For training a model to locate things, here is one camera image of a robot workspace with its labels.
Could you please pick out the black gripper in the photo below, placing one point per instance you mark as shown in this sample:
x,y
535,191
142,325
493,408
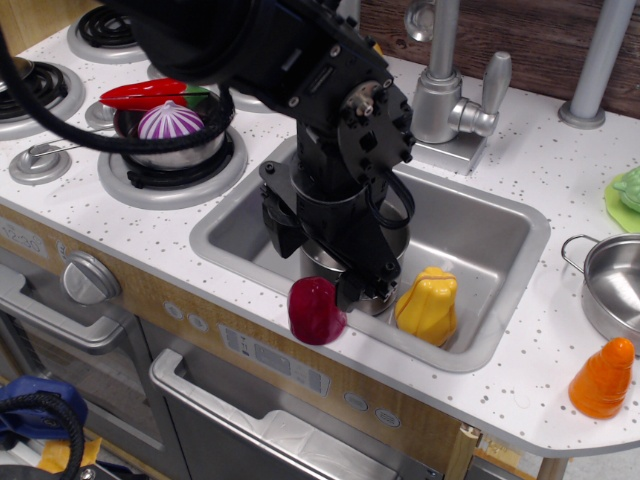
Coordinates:
x,y
348,229

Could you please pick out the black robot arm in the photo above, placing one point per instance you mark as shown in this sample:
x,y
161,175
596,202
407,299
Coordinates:
x,y
305,61

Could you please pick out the steel pot in sink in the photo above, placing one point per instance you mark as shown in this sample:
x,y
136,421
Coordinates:
x,y
314,261

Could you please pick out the grey sink basin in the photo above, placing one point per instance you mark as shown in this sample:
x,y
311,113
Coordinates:
x,y
490,244

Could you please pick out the steel pot on counter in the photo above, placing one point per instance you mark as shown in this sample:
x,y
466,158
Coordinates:
x,y
610,291

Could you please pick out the steel pot on burner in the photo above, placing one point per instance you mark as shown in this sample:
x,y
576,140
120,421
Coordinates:
x,y
126,123

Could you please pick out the yellow toy squash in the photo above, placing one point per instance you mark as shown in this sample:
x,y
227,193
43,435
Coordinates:
x,y
427,309

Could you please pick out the silver toy faucet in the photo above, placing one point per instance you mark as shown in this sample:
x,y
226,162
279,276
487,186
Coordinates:
x,y
451,129

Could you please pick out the front right stove burner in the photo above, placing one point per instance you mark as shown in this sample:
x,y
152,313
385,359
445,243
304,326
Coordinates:
x,y
112,173

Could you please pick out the stove burner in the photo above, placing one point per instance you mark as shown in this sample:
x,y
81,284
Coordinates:
x,y
112,173
102,35
56,89

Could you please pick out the orange toy carrot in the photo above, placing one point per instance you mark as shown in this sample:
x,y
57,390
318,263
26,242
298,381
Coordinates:
x,y
599,389

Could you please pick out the purple striped toy onion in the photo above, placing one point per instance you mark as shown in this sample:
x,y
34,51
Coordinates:
x,y
168,121

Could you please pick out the green toy vegetable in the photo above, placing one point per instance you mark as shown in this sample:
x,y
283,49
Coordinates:
x,y
622,200

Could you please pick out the grey vertical pole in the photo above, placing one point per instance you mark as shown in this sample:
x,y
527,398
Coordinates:
x,y
584,111

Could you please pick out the grey oven knob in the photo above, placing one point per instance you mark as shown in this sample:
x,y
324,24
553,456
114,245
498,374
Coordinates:
x,y
87,281

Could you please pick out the red toy chili pepper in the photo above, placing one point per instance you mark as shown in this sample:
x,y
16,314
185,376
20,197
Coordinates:
x,y
149,94

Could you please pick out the small grey stove knob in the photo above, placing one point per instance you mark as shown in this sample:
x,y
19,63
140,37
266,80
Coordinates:
x,y
99,116

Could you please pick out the grey stove knob on top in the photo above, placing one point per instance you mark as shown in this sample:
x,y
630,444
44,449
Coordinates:
x,y
40,164

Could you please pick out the blue clamp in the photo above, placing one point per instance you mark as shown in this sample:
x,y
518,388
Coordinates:
x,y
39,408

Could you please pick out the front left stove burner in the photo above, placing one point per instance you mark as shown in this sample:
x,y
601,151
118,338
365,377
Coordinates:
x,y
56,89

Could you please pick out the back left stove burner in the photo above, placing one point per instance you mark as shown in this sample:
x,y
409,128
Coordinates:
x,y
102,35

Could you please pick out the grey dishwasher door handle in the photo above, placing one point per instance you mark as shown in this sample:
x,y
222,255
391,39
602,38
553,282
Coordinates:
x,y
226,434

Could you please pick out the grey oven door handle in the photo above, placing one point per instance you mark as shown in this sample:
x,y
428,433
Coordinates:
x,y
101,336

